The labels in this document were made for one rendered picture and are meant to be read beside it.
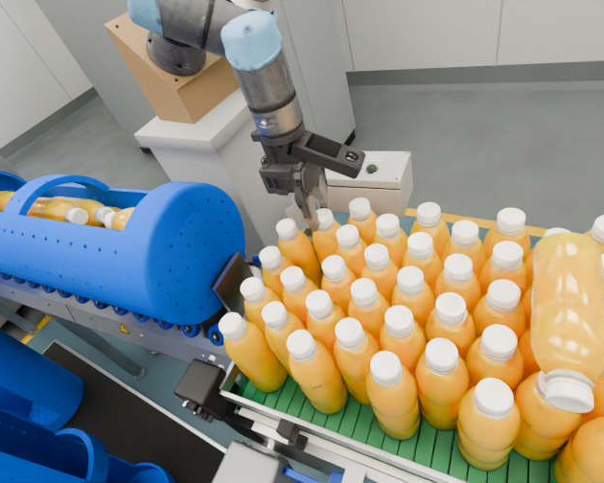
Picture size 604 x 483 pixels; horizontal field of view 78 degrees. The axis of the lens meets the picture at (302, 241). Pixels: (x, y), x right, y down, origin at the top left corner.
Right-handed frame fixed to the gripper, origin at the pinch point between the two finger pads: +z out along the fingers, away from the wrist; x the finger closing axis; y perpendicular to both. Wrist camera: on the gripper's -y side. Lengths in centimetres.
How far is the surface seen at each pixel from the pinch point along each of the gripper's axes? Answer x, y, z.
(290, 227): 4.1, 4.8, -0.7
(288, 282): 16.1, -0.2, -0.8
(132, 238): 20.0, 24.9, -11.6
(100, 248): 22.1, 33.3, -9.7
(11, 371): 45, 129, 56
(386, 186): -11.3, -9.5, 1.2
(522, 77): -256, -35, 104
